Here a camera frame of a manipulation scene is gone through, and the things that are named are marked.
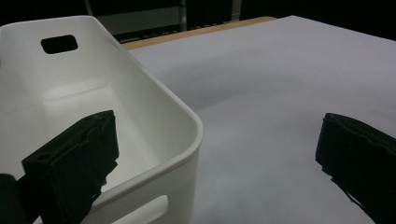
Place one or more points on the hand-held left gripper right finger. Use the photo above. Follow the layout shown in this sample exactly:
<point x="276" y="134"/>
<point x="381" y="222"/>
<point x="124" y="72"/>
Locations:
<point x="364" y="158"/>

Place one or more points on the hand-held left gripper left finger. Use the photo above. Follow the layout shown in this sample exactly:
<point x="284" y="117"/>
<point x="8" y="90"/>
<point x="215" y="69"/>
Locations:
<point x="71" y="161"/>

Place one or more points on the white plastic bin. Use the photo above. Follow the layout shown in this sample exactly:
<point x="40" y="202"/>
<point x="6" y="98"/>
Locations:
<point x="130" y="102"/>

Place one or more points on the white board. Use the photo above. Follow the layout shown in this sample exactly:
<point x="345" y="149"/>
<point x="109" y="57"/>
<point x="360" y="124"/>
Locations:
<point x="280" y="93"/>

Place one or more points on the wooden table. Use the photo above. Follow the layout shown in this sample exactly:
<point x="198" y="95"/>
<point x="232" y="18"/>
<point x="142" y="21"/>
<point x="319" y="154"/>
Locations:
<point x="186" y="32"/>

